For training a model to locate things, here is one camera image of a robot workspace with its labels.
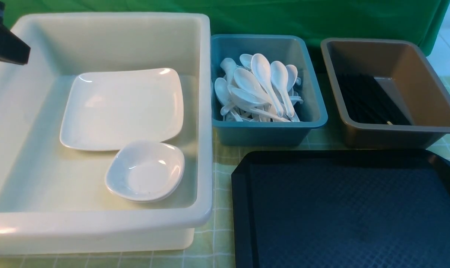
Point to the small white bowl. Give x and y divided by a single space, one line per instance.
145 171

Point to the large white square plate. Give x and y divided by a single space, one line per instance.
108 110

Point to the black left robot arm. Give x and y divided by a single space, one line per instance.
12 48

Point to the white soup spoon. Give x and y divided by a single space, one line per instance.
279 79
223 95
250 103
247 81
260 67

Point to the teal plastic bin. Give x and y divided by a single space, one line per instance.
289 50

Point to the green checkered tablecloth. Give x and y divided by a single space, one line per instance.
212 245

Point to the large white plastic tub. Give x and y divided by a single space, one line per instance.
53 199

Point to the black chopsticks bundle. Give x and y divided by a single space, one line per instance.
367 102

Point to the brown plastic bin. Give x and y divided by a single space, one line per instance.
407 77

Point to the black serving tray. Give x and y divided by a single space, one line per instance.
342 209

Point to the green backdrop cloth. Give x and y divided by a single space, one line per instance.
416 21

